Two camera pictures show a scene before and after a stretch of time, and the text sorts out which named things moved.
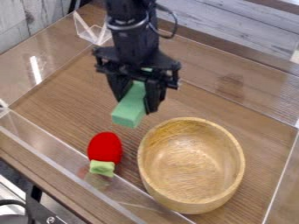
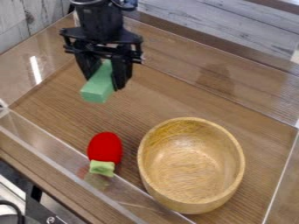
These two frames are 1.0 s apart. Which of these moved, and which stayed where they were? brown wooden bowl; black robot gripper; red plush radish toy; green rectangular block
Moved: green rectangular block; black robot gripper
Stayed: brown wooden bowl; red plush radish toy
